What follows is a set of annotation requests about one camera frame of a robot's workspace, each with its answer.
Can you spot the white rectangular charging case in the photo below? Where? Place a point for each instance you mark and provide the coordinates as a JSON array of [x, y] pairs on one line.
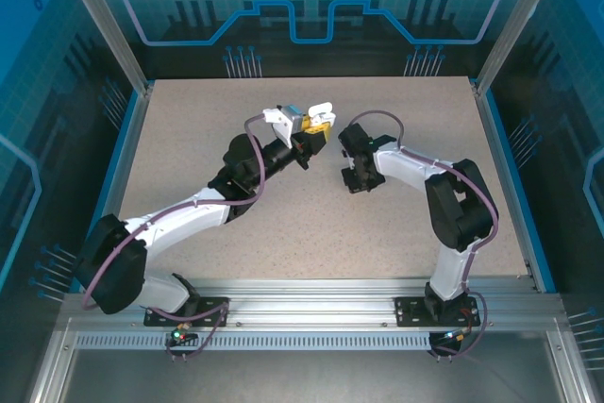
[[321, 108]]

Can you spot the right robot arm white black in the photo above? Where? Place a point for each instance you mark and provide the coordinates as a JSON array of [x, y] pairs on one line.
[[448, 271]]

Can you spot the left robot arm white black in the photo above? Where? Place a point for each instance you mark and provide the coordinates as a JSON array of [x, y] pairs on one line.
[[179, 221]]

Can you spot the small LED connector board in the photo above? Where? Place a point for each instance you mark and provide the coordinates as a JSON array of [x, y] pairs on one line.
[[179, 336], [455, 337]]

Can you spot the metal sheet shelf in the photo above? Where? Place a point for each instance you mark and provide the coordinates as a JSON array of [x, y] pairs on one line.
[[307, 379]]

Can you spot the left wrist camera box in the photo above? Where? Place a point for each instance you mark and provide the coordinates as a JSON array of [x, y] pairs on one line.
[[290, 120]]

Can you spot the aluminium table side rail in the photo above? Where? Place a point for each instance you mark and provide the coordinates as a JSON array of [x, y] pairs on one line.
[[494, 139], [128, 139]]

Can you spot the aluminium mounting rail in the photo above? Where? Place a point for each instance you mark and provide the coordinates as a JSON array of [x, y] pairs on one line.
[[307, 304]]

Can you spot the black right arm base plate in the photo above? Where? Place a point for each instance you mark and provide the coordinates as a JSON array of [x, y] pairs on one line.
[[410, 311]]

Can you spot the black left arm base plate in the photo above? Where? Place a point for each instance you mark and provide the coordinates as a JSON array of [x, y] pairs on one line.
[[212, 308]]

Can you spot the aluminium frame post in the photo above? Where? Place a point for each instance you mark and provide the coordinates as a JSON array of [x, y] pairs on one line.
[[106, 21], [519, 21]]

